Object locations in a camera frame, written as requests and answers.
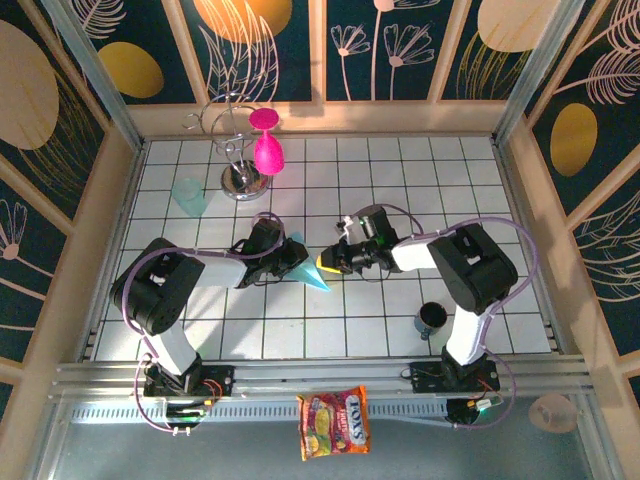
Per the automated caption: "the orange candy bag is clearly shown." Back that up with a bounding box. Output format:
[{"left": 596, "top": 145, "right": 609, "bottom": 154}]
[{"left": 295, "top": 383, "right": 372, "bottom": 462}]

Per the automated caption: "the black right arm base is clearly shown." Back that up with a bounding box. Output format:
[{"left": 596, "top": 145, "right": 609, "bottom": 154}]
[{"left": 408, "top": 359, "right": 501, "bottom": 396}]

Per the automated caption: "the aluminium mounting rail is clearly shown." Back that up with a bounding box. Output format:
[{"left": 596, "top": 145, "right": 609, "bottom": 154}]
[{"left": 49, "top": 355, "right": 596, "bottom": 399}]

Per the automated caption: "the dark metal mug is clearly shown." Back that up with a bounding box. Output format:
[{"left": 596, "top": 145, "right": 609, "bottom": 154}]
[{"left": 412, "top": 301, "right": 450, "bottom": 341}]

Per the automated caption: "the perforated grey cable duct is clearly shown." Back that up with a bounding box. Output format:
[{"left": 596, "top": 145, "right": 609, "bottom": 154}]
[{"left": 69, "top": 402, "right": 451, "bottom": 425}]

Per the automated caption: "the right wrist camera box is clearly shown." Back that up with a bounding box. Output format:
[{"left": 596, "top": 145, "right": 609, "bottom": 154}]
[{"left": 335, "top": 214, "right": 362, "bottom": 240}]

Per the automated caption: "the pink wine glass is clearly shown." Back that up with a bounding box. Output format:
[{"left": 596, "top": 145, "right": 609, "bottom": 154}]
[{"left": 248, "top": 107, "right": 288, "bottom": 177}]

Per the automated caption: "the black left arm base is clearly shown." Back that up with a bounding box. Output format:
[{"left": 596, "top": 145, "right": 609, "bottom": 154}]
[{"left": 142, "top": 363, "right": 236, "bottom": 399}]

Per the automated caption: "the chrome wire glass rack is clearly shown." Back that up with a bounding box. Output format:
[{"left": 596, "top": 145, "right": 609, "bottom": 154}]
[{"left": 182, "top": 89, "right": 271, "bottom": 202}]

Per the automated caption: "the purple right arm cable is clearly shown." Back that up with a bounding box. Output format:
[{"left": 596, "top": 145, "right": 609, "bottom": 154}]
[{"left": 349, "top": 203, "right": 540, "bottom": 431}]

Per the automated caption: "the translucent teal plastic cup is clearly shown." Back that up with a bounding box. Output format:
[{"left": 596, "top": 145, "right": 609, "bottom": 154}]
[{"left": 171, "top": 178, "right": 209, "bottom": 219}]

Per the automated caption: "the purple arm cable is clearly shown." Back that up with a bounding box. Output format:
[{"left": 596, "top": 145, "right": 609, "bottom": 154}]
[
  {"left": 112, "top": 212, "right": 289, "bottom": 436},
  {"left": 349, "top": 203, "right": 540, "bottom": 431}
]

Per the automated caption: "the small black electronics module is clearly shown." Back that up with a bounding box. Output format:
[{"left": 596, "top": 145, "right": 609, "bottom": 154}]
[
  {"left": 166, "top": 398, "right": 222, "bottom": 425},
  {"left": 446, "top": 394, "right": 504, "bottom": 429}
]

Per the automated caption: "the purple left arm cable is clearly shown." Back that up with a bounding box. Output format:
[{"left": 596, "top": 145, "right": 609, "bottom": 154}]
[{"left": 112, "top": 212, "right": 289, "bottom": 436}]

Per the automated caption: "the aluminium frame post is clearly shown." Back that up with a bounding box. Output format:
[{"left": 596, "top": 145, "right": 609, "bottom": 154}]
[
  {"left": 492, "top": 0, "right": 586, "bottom": 146},
  {"left": 42, "top": 0, "right": 146, "bottom": 151}
]

